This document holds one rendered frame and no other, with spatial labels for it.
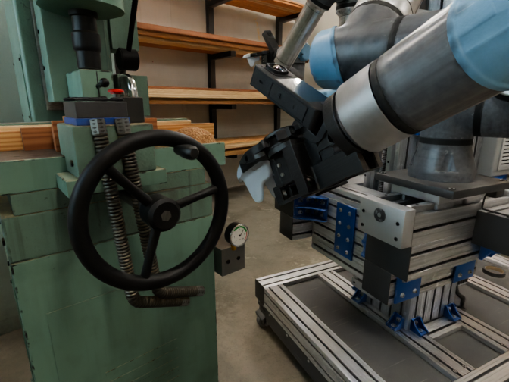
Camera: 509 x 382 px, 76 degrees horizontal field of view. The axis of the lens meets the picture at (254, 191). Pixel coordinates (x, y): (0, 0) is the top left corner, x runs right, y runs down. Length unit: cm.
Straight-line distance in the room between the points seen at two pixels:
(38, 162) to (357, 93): 58
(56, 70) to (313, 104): 74
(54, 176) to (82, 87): 23
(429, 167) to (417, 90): 61
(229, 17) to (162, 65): 98
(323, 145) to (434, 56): 13
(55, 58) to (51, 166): 34
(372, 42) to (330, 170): 15
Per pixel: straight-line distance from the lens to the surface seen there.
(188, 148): 53
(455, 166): 88
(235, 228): 85
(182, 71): 357
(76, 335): 85
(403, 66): 29
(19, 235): 74
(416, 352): 129
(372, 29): 41
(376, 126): 30
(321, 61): 43
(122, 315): 86
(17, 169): 71
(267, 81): 39
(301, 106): 35
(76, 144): 62
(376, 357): 124
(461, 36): 27
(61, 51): 98
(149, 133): 56
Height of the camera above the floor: 99
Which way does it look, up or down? 15 degrees down
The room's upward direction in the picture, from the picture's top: straight up
